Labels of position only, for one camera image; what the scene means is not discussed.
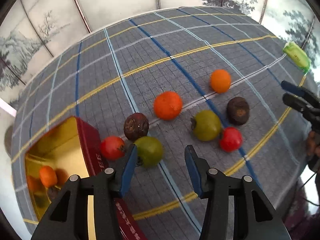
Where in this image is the small orange tangerine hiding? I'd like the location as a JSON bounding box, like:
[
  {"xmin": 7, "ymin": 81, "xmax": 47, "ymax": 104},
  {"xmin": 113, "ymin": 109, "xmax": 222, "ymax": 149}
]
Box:
[{"xmin": 210, "ymin": 69, "xmax": 231, "ymax": 94}]

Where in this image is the red tomato fruit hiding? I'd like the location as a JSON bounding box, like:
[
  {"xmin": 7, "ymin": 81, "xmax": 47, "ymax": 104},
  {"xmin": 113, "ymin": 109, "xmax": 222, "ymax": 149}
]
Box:
[
  {"xmin": 100, "ymin": 136, "xmax": 125, "ymax": 161},
  {"xmin": 219, "ymin": 127, "xmax": 243, "ymax": 152}
]

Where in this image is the green persimmon fruit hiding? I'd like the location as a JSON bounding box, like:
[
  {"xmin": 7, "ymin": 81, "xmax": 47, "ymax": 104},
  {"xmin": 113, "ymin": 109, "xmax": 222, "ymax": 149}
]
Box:
[
  {"xmin": 191, "ymin": 110, "xmax": 222, "ymax": 141},
  {"xmin": 134, "ymin": 136, "xmax": 164, "ymax": 168}
]

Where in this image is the person right hand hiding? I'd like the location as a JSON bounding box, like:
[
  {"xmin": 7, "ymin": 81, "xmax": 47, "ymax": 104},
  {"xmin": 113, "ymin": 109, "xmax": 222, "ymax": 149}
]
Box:
[{"xmin": 306, "ymin": 131, "xmax": 320, "ymax": 157}]

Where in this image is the dark brown passion fruit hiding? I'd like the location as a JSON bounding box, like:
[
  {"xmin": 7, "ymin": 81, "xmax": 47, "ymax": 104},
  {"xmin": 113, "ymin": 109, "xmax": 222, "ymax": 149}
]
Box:
[{"xmin": 47, "ymin": 186, "xmax": 60, "ymax": 202}]

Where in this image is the green packet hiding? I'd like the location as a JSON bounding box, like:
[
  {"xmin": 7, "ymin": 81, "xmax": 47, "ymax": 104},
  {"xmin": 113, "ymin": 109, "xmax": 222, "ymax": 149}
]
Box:
[{"xmin": 283, "ymin": 41, "xmax": 311, "ymax": 74}]

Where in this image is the orange tangerine in tin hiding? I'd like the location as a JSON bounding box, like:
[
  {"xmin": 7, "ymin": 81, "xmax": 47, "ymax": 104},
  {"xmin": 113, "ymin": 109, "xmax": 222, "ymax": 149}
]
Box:
[{"xmin": 39, "ymin": 165, "xmax": 57, "ymax": 188}]

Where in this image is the blue plaid tablecloth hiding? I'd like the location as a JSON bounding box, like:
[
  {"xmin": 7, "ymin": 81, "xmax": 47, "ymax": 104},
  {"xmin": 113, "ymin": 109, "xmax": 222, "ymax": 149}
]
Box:
[{"xmin": 11, "ymin": 7, "xmax": 311, "ymax": 239}]

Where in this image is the large orange tangerine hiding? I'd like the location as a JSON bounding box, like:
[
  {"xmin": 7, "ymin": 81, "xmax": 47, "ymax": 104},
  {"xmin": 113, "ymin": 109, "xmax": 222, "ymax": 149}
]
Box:
[{"xmin": 153, "ymin": 91, "xmax": 183, "ymax": 121}]

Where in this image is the landscape painted folding screen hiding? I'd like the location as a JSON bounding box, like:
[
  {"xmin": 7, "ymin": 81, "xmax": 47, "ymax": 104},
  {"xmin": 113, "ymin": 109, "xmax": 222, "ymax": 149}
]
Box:
[{"xmin": 1, "ymin": 0, "xmax": 319, "ymax": 107}]

